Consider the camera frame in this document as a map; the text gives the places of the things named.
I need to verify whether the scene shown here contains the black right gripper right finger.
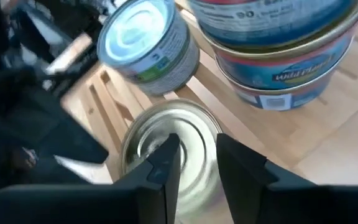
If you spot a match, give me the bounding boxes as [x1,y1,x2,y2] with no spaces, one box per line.
[216,133,358,224]

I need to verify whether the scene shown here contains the silver-top green label can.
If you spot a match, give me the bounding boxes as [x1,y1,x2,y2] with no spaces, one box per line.
[97,0,201,96]

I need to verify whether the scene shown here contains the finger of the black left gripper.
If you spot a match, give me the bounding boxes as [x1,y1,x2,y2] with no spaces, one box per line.
[0,68,110,165]

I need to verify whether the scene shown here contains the gold-top blue label can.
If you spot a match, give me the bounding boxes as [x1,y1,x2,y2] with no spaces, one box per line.
[228,67,338,112]
[186,0,358,54]
[119,98,224,224]
[211,27,356,91]

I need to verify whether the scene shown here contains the wooden slatted shelf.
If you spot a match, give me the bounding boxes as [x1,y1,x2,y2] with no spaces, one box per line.
[59,0,358,224]

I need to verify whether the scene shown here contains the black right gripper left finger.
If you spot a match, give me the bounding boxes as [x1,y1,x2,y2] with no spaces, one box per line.
[0,133,181,224]

